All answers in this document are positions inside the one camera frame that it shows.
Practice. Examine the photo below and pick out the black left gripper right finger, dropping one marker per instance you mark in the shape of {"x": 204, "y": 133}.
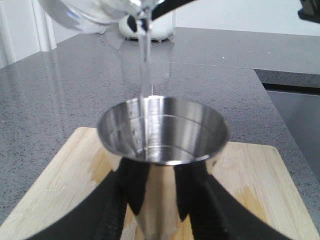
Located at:
{"x": 214, "y": 214}

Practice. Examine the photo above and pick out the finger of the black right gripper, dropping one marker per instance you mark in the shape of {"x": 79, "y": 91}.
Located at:
{"x": 161, "y": 9}
{"x": 310, "y": 11}

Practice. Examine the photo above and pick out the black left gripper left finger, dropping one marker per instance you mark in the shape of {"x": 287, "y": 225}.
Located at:
{"x": 101, "y": 215}

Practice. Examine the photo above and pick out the small glass beaker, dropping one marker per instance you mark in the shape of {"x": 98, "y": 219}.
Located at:
{"x": 92, "y": 16}

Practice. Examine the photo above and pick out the steel double jigger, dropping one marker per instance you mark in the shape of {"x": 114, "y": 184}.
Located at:
{"x": 162, "y": 149}

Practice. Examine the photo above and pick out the wooden cutting board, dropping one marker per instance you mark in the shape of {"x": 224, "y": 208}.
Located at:
{"x": 253, "y": 174}

